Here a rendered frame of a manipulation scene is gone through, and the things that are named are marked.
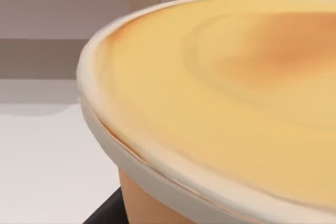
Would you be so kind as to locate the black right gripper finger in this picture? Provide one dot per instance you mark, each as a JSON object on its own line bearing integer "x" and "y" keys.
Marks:
{"x": 110, "y": 212}

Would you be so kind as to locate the orange cup with cream rim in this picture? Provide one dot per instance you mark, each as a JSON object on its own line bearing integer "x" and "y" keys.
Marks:
{"x": 210, "y": 98}

